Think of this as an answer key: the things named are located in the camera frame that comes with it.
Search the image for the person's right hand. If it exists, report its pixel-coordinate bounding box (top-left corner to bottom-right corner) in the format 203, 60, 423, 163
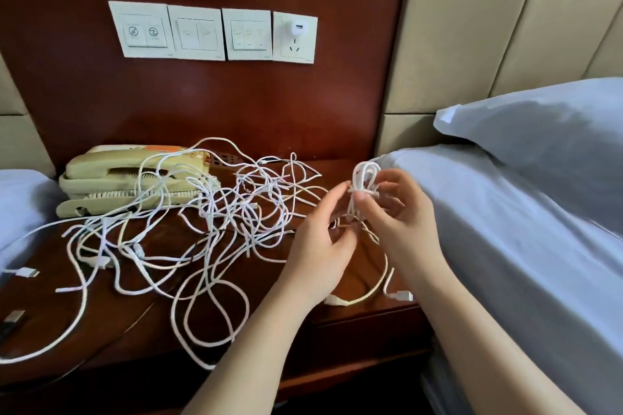
350, 169, 451, 294

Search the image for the person's left hand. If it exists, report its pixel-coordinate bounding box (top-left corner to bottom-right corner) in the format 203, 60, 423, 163
277, 181, 360, 312

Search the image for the cream cable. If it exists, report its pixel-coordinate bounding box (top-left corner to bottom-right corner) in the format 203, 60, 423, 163
323, 235, 391, 307

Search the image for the white cable bundle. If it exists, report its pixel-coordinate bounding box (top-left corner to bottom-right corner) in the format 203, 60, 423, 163
345, 160, 385, 226

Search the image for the tangle of white cables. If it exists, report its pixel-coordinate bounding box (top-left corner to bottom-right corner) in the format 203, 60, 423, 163
53, 137, 415, 372

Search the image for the dark wooden drawer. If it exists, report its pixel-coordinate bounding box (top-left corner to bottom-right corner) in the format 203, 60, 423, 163
277, 317, 432, 394

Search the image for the person's right forearm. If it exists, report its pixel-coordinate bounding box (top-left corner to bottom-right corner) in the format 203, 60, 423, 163
413, 264, 585, 415

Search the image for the person's left forearm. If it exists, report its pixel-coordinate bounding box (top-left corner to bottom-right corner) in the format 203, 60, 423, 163
183, 288, 337, 415

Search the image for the wooden nightstand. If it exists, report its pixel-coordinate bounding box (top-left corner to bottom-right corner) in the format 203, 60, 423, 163
0, 159, 434, 415

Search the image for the right bed white sheet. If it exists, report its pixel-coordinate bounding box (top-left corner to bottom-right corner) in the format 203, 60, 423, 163
374, 142, 623, 415

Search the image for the bed white sheet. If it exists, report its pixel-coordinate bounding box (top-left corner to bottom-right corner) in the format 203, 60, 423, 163
374, 142, 623, 415
0, 169, 64, 275

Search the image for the white pillow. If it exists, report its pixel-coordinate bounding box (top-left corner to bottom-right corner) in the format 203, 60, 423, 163
434, 77, 623, 236

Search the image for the beige padded headboard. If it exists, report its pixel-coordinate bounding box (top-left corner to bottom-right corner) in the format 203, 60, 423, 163
0, 50, 56, 178
374, 0, 623, 156

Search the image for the left bed white sheet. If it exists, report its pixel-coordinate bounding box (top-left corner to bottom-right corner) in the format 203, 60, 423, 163
0, 169, 64, 275

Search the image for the small black usb plug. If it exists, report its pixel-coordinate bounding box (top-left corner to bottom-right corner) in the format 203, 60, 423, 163
0, 309, 29, 333

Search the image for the dark wooden wall panel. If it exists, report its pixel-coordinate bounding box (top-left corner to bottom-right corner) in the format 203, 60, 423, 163
0, 0, 415, 172

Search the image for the beige corded telephone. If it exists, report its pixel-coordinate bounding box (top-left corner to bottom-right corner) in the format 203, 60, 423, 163
55, 144, 220, 219

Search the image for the thin black cable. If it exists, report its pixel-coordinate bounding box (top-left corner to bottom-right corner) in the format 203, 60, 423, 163
39, 301, 157, 382

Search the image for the white triple rocker wall switch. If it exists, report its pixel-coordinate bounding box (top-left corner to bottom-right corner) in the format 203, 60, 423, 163
222, 8, 275, 62

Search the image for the white double rocker wall switch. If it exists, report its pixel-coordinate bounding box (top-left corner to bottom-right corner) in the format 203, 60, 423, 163
167, 5, 227, 62

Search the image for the white two-button wall switch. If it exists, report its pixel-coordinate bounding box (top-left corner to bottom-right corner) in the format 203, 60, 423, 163
108, 0, 177, 60

